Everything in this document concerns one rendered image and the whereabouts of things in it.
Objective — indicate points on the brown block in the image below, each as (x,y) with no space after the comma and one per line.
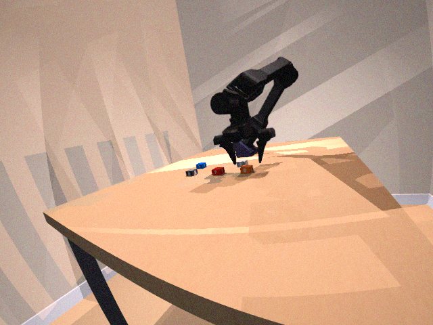
(246,169)

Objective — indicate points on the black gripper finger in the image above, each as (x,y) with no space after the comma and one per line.
(230,148)
(261,148)

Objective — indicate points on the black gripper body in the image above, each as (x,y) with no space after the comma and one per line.
(262,134)

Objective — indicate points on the red block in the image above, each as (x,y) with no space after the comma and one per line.
(218,171)

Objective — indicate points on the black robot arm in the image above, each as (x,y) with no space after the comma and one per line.
(250,85)

